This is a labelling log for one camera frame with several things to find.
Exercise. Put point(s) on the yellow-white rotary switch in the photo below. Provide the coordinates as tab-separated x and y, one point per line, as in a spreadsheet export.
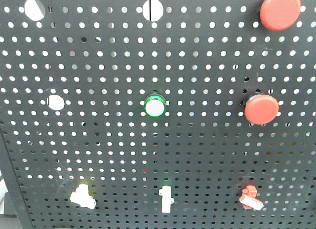
82	197

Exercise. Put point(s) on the red rotary switch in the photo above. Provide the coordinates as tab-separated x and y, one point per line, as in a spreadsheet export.
248	198

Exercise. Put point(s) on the green illuminated push button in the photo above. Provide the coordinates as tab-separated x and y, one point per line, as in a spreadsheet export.
155	105

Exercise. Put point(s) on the black perforated pegboard panel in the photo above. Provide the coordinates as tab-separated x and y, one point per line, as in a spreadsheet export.
74	75

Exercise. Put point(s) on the lower red mushroom button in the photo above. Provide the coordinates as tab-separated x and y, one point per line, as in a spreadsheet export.
261	109

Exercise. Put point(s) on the red mushroom button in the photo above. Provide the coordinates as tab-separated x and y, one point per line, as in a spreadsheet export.
261	109
278	15

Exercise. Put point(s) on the upper red mushroom button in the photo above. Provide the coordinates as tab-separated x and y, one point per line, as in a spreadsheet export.
278	15

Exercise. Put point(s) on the white middle rotary switch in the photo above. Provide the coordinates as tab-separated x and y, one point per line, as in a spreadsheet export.
166	199

